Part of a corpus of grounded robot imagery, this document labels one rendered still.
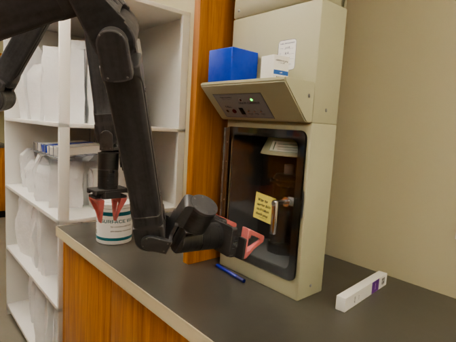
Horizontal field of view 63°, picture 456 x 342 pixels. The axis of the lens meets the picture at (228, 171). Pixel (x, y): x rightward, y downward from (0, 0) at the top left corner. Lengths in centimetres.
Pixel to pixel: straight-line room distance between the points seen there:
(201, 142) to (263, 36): 37
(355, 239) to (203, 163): 61
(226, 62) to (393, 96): 58
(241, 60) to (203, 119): 24
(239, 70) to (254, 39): 13
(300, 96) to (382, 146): 50
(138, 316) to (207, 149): 54
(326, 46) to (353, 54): 44
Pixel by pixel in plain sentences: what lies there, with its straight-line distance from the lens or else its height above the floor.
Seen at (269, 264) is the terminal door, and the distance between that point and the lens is 109.
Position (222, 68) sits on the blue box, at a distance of 106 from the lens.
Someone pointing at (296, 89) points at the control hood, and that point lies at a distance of 92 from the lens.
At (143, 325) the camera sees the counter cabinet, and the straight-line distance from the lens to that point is 118.
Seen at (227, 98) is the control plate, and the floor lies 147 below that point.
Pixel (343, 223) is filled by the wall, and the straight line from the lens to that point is 145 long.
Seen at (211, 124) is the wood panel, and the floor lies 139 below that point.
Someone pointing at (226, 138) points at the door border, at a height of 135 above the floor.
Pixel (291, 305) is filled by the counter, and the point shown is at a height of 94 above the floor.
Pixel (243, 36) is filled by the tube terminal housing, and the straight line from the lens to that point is 118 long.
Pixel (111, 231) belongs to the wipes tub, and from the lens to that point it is 142.
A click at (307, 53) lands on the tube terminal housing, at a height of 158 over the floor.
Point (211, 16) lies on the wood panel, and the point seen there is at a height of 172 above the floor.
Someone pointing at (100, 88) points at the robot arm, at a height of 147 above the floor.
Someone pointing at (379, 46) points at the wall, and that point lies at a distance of 140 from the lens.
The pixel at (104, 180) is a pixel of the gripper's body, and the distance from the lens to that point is 111.
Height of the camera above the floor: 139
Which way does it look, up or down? 7 degrees down
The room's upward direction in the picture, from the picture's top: 3 degrees clockwise
